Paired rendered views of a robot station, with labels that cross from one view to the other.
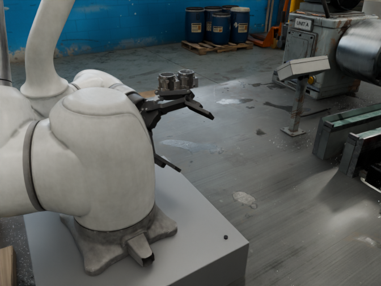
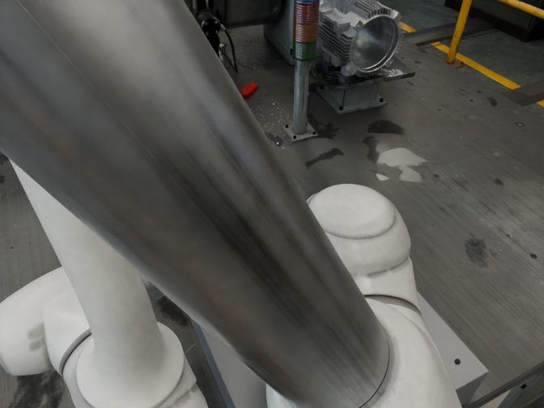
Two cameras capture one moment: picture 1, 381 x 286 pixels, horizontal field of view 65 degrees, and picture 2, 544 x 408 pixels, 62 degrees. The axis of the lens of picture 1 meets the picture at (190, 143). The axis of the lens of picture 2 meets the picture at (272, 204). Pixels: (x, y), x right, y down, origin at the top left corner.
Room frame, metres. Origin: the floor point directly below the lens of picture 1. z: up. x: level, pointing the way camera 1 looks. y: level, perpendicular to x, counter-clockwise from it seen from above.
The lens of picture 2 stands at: (0.51, 0.55, 1.53)
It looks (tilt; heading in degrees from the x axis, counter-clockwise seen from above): 43 degrees down; 275
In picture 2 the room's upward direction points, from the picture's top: straight up
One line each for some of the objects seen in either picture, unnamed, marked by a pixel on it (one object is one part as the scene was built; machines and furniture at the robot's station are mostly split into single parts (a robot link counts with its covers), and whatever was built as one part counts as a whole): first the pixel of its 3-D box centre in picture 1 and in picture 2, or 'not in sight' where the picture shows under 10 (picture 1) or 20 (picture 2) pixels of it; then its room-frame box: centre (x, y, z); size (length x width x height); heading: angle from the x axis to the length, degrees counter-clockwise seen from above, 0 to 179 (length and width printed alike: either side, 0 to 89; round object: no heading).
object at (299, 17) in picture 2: not in sight; (306, 10); (0.52, -0.56, 1.14); 0.06 x 0.06 x 0.04
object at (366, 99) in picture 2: not in sight; (352, 79); (0.37, -0.77, 0.86); 0.27 x 0.24 x 0.12; 26
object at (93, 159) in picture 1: (101, 153); (344, 267); (0.45, 0.16, 1.06); 0.18 x 0.16 x 0.22; 100
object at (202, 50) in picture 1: (217, 28); not in sight; (6.21, -0.53, 0.37); 1.20 x 0.80 x 0.74; 116
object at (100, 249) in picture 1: (120, 218); not in sight; (0.43, 0.13, 0.92); 0.22 x 0.18 x 0.06; 36
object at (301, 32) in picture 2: not in sight; (305, 28); (0.52, -0.56, 1.10); 0.06 x 0.06 x 0.04
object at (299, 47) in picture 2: not in sight; (304, 46); (0.52, -0.56, 1.05); 0.06 x 0.06 x 0.04
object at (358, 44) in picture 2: not in sight; (354, 31); (0.38, -0.76, 1.01); 0.20 x 0.19 x 0.19; 120
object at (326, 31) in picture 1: (320, 50); not in sight; (1.56, -0.66, 0.99); 0.35 x 0.31 x 0.37; 26
